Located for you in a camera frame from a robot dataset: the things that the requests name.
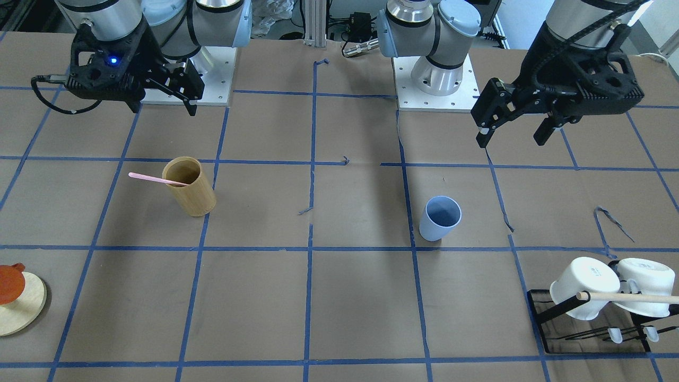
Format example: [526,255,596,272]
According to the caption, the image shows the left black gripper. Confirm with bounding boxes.
[471,24,645,149]

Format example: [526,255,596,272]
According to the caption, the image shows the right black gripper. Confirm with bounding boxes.
[66,21,205,117]

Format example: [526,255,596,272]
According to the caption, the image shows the pink chopstick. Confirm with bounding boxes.
[128,172,189,187]

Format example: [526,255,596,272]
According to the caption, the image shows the light blue plastic cup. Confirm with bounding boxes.
[418,195,463,241]

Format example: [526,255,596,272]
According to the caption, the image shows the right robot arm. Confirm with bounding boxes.
[42,1,252,116]

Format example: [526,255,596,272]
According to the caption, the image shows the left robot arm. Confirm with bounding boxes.
[377,1,645,148]

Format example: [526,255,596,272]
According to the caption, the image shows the orange cup on stand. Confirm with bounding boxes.
[1,263,26,305]

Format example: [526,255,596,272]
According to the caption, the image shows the bamboo cylinder holder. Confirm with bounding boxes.
[162,157,216,217]

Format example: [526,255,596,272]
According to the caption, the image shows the white mug near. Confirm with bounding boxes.
[550,257,620,304]

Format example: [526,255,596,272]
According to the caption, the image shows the white mug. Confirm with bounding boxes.
[613,258,676,318]
[550,257,620,304]

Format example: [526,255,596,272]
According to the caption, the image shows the white mug far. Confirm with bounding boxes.
[613,258,676,318]

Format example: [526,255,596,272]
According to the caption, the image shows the aluminium frame post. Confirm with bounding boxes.
[299,0,327,50]

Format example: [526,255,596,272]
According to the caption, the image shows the black wire mug rack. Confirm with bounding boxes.
[528,259,677,354]

